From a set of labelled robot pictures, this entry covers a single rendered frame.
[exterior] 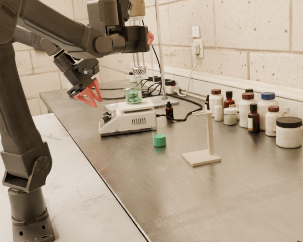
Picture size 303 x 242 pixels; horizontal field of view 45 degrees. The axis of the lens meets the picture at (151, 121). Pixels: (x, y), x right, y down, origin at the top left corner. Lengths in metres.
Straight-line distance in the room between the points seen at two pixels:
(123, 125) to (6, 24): 0.67
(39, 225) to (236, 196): 0.39
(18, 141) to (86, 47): 0.25
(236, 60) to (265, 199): 0.83
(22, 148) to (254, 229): 0.44
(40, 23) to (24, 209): 0.35
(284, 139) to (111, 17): 0.55
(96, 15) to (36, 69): 2.74
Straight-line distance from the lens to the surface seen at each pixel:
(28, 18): 0.72
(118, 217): 0.74
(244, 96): 1.21
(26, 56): 3.57
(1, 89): 0.68
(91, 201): 0.82
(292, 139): 1.04
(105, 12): 0.88
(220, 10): 1.58
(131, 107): 1.24
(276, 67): 1.33
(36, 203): 0.75
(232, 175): 0.88
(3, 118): 0.70
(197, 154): 0.99
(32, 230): 0.74
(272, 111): 1.13
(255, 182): 0.84
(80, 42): 0.79
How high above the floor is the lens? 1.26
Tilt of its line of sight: 15 degrees down
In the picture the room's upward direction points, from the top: 6 degrees counter-clockwise
